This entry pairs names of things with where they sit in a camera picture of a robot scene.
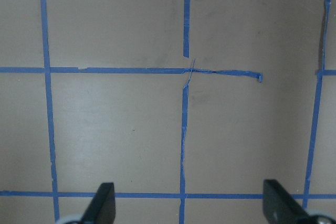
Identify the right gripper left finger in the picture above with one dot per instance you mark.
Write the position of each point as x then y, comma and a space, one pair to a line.
102, 207

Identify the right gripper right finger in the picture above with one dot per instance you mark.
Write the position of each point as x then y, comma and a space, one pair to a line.
279, 206

